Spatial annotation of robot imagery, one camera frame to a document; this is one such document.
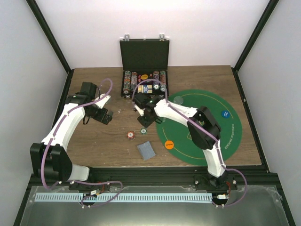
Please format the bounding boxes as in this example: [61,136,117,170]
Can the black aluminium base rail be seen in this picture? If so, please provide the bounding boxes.
[68,166,278,191]

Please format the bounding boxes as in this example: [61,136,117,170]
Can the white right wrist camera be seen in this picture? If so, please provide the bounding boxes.
[134,105,144,116]

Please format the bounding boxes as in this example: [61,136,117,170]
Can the chip row far right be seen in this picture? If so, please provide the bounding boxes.
[159,71,166,92]

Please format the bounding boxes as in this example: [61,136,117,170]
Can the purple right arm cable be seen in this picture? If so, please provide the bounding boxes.
[131,79,247,208]

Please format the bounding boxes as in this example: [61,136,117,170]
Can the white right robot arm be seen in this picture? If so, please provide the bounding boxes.
[132,93,228,190]

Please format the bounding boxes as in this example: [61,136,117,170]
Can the clear dealer button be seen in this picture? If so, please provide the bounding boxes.
[173,96,184,105]

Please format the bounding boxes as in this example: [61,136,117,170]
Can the chip row far left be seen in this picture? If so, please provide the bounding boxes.
[123,71,131,94]

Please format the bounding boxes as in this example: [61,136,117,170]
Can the round green poker mat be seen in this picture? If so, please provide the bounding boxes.
[156,89,242,166]

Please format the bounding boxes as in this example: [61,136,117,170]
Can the chip row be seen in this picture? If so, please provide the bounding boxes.
[153,71,160,90]
[130,72,138,92]
[159,71,166,92]
[123,71,131,94]

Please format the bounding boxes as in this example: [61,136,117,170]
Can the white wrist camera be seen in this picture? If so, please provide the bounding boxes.
[95,94,111,109]
[134,105,144,116]

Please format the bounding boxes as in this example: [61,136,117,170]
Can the yellow dealer chip in case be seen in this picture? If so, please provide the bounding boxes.
[141,74,148,80]

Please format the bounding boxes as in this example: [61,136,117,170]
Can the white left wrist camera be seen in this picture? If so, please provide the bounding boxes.
[95,94,111,109]

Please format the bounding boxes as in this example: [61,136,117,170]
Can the grey playing card deck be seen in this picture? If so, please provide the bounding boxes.
[137,141,156,161]

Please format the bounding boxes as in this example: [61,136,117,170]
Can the red poker chip stack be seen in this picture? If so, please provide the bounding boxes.
[127,131,135,140]

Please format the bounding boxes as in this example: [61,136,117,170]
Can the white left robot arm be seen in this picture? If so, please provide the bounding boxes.
[30,82,113,190]

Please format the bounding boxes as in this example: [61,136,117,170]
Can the black poker chip case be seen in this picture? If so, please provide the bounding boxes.
[119,34,170,98]

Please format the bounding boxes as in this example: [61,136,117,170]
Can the boxed card decks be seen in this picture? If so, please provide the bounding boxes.
[137,85,153,94]

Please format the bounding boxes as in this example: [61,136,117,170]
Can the blue small blind button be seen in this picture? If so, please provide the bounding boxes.
[221,110,231,119]

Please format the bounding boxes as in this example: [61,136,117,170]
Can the orange big blind button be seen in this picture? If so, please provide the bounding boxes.
[165,140,174,150]

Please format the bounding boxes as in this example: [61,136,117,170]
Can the light blue slotted strip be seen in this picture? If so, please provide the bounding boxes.
[34,193,212,203]

